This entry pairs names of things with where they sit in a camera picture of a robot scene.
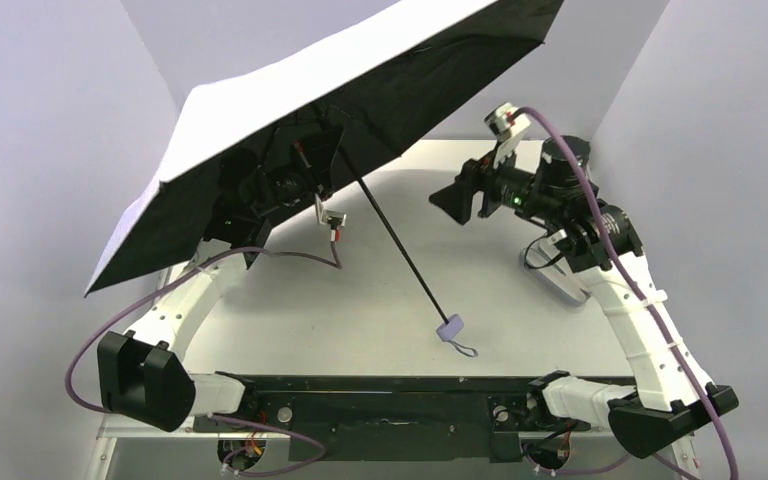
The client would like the lavender folding umbrella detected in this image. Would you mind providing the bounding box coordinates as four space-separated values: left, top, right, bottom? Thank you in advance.
83 0 565 360

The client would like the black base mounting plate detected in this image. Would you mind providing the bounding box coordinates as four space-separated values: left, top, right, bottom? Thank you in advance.
125 370 660 464

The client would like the aluminium front frame rail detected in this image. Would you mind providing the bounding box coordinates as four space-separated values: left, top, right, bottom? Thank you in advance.
95 417 695 440

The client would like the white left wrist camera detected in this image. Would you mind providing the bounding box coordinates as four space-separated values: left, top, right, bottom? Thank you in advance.
314 195 347 243

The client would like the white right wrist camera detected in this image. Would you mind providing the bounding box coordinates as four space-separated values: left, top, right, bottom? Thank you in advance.
484 102 531 168

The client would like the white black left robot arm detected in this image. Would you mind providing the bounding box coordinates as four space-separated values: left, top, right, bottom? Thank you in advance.
96 126 346 432

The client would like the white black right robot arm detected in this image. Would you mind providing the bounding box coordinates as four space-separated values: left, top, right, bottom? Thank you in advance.
429 136 739 459

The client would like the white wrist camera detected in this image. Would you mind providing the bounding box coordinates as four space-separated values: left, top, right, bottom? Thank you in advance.
484 102 531 168
314 195 347 243

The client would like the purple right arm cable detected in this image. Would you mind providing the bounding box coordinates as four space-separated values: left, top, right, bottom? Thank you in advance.
515 106 741 480

